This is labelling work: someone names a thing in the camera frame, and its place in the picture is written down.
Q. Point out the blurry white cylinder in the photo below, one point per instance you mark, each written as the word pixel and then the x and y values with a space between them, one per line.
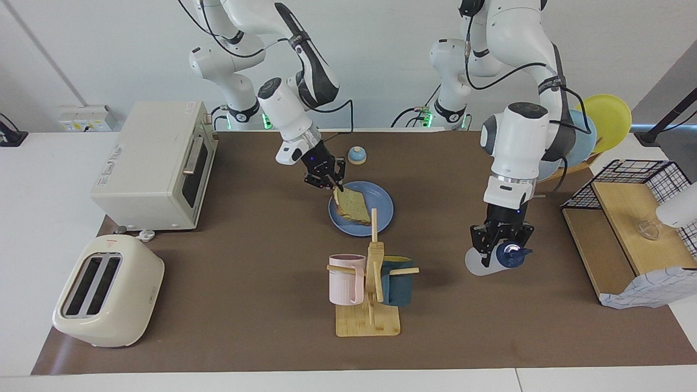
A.
pixel 678 209

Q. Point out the wooden plate rack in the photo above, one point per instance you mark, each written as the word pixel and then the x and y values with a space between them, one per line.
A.
pixel 577 166

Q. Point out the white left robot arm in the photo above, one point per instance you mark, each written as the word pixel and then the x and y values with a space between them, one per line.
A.
pixel 517 141

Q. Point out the yellow plate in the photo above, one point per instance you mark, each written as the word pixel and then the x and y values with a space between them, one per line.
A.
pixel 612 120

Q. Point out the white checkered cloth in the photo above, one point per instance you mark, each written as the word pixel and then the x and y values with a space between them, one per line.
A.
pixel 648 288

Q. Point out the pink ribbed mug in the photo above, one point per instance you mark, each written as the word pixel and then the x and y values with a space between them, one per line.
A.
pixel 343 283

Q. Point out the large brown table mat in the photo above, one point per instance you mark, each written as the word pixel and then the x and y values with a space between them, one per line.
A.
pixel 245 272

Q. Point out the white toaster oven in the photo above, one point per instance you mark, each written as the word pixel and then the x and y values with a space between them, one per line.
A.
pixel 147 158

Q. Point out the cream two-slot toaster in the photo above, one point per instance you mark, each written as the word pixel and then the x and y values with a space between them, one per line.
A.
pixel 125 305

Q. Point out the black stand pole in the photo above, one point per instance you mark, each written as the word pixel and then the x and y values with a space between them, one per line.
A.
pixel 667 117

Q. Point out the small blue seasoning shaker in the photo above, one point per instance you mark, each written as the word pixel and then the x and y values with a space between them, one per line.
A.
pixel 356 157

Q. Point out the dark teal mug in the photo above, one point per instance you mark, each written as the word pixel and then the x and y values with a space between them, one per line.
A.
pixel 397 286

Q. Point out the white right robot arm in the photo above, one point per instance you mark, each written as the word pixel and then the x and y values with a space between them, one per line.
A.
pixel 286 109

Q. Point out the black desk device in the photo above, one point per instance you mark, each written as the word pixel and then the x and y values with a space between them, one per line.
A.
pixel 11 136

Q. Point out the small clear glass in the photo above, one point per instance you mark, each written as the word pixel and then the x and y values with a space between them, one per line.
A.
pixel 649 230

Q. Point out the light blue plate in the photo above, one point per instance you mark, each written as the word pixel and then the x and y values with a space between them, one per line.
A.
pixel 582 141

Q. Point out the pale grey plate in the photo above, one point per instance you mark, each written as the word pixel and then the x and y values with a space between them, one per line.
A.
pixel 547 170

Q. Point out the slice of toast bread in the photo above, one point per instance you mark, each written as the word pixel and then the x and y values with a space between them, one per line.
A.
pixel 354 206

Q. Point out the wooden mug tree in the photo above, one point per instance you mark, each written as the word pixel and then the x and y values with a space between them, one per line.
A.
pixel 367 321

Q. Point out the white wall socket strip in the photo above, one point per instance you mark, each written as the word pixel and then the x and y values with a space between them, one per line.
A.
pixel 87 117

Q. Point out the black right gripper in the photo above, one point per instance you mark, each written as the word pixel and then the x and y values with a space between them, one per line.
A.
pixel 318 158

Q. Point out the periwinkle blue plate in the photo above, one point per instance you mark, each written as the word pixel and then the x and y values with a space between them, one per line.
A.
pixel 381 209

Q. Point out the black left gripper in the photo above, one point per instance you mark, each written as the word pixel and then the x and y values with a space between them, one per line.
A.
pixel 503 223

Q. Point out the translucent squeeze bottle blue cap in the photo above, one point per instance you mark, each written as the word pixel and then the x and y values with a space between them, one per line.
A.
pixel 482 264

